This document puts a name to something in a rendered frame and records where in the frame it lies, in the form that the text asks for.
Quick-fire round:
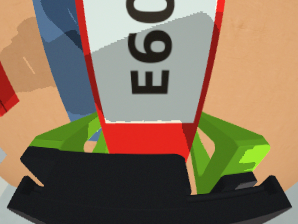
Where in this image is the red welding electrode box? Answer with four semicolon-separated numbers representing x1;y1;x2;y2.
0;62;19;117

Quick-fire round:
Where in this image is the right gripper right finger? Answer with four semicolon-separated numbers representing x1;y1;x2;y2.
190;112;270;194

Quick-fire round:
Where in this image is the red box of welding electrodes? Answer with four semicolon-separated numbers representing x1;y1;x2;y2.
75;0;225;162

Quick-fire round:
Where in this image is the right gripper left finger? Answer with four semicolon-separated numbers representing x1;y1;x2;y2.
28;112;109;153

